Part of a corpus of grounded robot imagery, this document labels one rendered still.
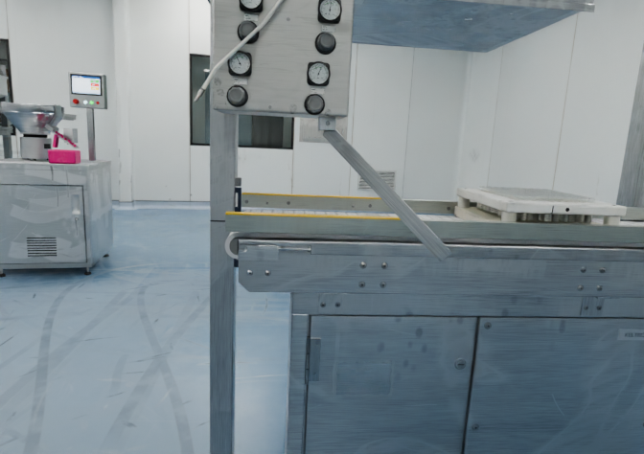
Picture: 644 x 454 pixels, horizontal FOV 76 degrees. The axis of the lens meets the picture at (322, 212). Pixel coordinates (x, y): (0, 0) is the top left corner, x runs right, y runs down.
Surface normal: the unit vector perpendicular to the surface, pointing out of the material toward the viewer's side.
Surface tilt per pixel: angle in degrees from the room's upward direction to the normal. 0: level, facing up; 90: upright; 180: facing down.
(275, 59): 90
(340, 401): 90
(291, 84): 90
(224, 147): 90
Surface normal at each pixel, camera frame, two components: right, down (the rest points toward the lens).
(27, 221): 0.21, 0.19
